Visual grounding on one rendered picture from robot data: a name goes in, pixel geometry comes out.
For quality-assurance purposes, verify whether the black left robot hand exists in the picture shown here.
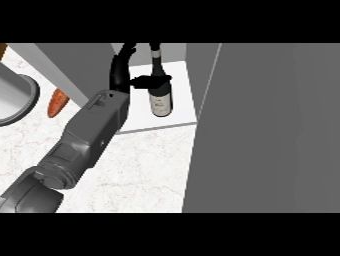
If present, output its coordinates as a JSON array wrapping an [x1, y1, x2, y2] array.
[[108, 42, 173, 94]]

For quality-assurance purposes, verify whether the dark wine bottle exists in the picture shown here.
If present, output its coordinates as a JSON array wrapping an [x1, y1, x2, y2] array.
[[148, 42, 175, 118]]

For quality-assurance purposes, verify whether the grey cabinet with white shelf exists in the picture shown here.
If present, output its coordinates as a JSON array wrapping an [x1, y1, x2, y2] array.
[[8, 42, 223, 136]]

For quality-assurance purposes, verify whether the grey rounded appliance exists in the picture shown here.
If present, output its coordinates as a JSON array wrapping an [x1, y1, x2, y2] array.
[[0, 48, 42, 128]]

